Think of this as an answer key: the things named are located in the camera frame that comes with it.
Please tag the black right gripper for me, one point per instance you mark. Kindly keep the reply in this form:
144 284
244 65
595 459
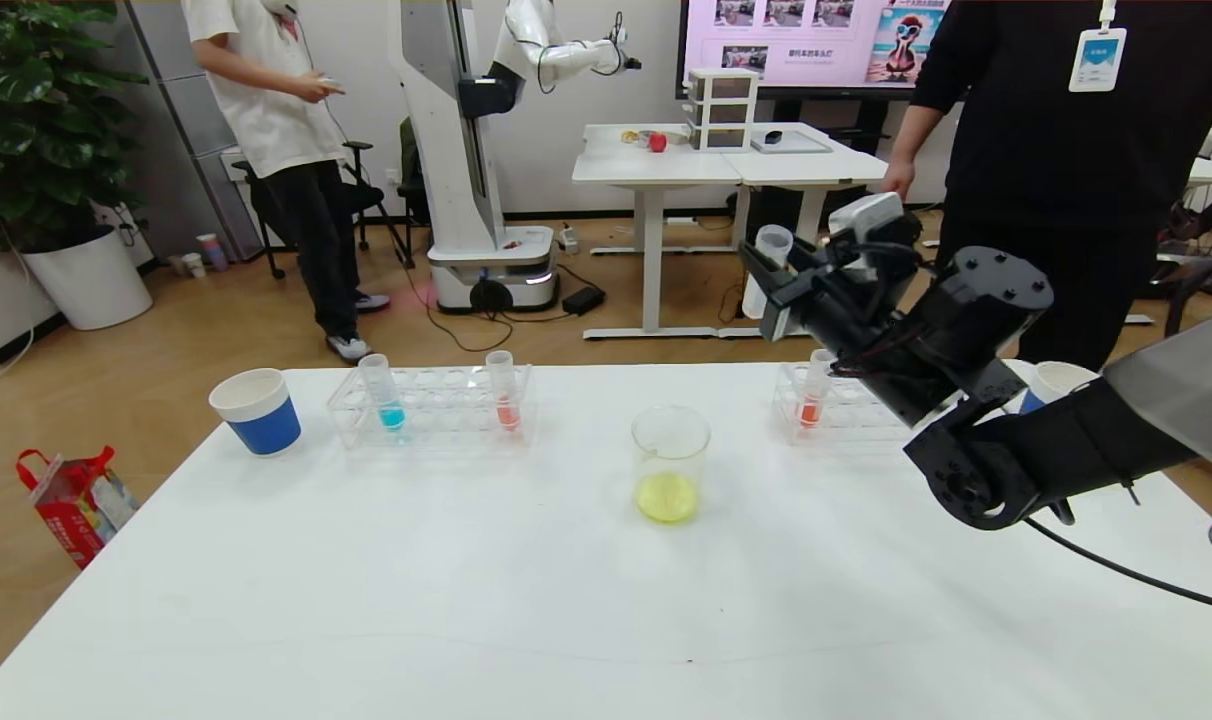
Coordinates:
781 305

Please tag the test tube with yellow pigment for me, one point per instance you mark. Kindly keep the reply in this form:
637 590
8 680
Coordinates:
756 300

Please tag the test tube with red pigment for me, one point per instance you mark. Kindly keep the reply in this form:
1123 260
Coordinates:
811 410
507 412

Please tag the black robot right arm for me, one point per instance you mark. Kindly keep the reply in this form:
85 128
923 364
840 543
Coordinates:
1016 470

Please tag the clear plastic test tube rack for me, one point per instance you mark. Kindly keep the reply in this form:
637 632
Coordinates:
446 412
846 422

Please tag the clear glass beaker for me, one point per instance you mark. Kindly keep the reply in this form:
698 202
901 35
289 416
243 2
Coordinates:
666 495

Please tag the test tube with blue pigment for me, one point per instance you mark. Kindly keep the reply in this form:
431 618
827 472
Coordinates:
391 415

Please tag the grey tablet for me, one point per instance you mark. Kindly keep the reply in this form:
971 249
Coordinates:
801 146

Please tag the white drawer unit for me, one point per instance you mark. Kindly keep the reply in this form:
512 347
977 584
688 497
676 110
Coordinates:
721 112

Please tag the black power adapter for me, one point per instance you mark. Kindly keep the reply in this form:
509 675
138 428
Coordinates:
584 302

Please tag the large display screen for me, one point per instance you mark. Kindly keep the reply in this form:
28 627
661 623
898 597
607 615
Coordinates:
816 45

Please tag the white power strip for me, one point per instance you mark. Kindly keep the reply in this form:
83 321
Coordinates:
568 240

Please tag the person in black clothes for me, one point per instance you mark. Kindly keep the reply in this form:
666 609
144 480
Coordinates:
1026 150

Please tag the blue white paper cup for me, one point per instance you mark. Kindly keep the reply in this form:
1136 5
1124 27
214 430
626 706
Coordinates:
264 425
1061 380

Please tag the white humanoid robot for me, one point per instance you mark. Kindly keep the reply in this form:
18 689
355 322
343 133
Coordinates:
456 200

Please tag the blue id badge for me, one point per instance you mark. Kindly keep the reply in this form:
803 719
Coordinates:
1098 62

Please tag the black office chair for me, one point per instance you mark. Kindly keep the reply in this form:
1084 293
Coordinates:
366 198

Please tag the person in white shirt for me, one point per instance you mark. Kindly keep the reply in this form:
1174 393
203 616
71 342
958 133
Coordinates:
266 100

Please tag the small white paper cup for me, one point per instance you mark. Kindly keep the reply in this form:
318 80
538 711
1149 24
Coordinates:
193 267

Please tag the grey metal cabinet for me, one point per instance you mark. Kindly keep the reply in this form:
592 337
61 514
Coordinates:
181 80

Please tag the white plant pot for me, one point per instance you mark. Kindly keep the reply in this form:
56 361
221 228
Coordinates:
91 285

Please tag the red shopping bag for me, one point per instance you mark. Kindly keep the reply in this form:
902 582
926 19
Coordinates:
74 510

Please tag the green leafy plant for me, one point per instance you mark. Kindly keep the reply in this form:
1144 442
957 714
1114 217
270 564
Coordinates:
36 120

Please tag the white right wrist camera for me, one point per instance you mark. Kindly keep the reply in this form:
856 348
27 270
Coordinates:
866 215

